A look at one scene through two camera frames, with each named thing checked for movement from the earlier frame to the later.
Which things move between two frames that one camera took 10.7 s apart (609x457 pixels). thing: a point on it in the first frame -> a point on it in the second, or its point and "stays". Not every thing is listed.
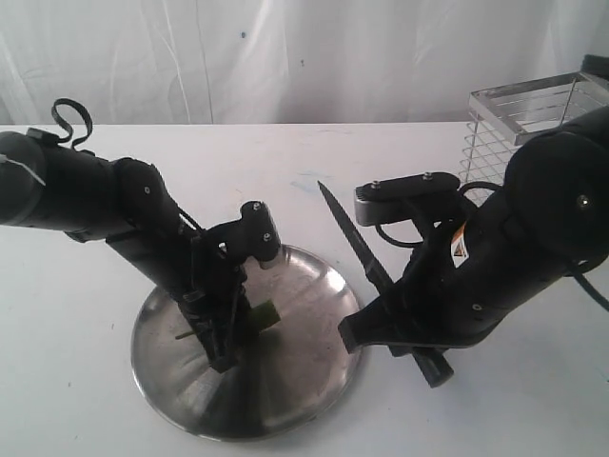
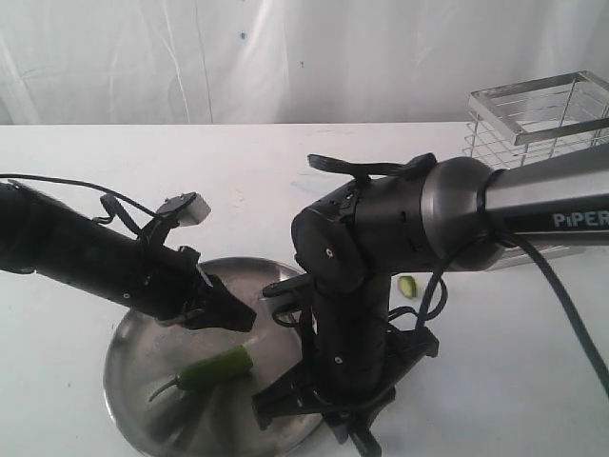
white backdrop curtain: x=283 y=62 stays
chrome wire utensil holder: x=503 y=119 stays
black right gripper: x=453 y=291 -> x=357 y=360
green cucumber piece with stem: x=262 y=317 -> x=212 y=371
